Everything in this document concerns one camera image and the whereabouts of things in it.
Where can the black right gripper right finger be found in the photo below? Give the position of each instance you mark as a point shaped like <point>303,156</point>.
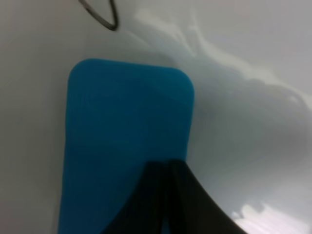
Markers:
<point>190,209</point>

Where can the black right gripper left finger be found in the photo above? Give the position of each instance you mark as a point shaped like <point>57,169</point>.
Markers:
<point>145,211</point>

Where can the teal whiteboard eraser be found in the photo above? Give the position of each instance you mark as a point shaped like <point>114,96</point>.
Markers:
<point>118,116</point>

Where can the white whiteboard with aluminium frame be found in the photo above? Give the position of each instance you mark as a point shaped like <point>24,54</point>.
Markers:
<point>250,62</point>

